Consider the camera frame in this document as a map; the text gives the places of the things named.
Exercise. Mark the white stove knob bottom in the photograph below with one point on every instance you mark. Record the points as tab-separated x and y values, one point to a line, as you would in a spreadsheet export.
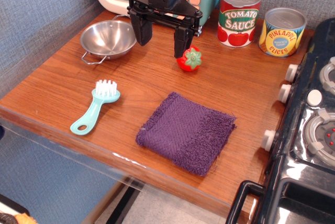
267	140

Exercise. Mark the pineapple slices can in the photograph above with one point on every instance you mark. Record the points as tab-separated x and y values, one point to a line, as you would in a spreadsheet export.
282	31

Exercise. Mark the tomato sauce can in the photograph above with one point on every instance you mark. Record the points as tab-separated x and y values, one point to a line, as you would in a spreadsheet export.
237	22

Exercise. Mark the purple towel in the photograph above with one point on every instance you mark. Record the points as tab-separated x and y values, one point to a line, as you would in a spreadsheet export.
190	135

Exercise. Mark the white stove knob top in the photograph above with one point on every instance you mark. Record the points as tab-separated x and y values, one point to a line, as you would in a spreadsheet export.
291	72

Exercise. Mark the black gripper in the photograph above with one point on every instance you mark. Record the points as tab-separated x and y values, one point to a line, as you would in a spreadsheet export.
171	13

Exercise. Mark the silver metal pot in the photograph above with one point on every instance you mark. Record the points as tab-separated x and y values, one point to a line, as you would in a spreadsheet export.
107	40

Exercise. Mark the red toy strawberry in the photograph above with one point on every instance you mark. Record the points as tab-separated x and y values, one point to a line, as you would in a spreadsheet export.
191	60

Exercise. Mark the black toy stove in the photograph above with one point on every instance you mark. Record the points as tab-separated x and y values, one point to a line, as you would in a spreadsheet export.
299	176

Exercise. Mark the white stove knob middle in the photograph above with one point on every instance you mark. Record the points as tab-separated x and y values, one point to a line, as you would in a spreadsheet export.
284	93

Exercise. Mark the teal dish brush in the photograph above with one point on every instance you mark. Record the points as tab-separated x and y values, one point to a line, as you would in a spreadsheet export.
105	92

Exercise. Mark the orange fuzzy object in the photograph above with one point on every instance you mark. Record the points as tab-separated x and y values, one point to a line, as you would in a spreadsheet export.
17	219

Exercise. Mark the white stove knob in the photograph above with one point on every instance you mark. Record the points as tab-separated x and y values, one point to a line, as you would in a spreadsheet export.
284	93
291	72
267	140

